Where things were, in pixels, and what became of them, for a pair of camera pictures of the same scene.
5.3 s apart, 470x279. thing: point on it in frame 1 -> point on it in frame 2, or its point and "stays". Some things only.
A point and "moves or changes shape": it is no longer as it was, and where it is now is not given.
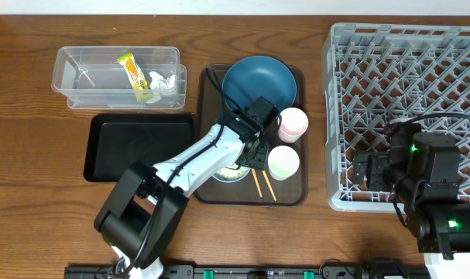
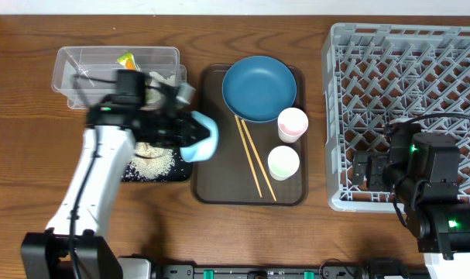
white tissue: x=157 y=84 stays
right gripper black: x=377 y=161 stays
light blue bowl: x=233 y=173 moves or changes shape
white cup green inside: x=283 y=161 stays
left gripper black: x=263 y=162 -> x=186 y=123
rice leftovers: x=232 y=174 -> x=149 y=162
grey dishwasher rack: x=376 y=74 stays
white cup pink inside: x=294 y=122 stays
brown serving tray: x=258 y=188 stays
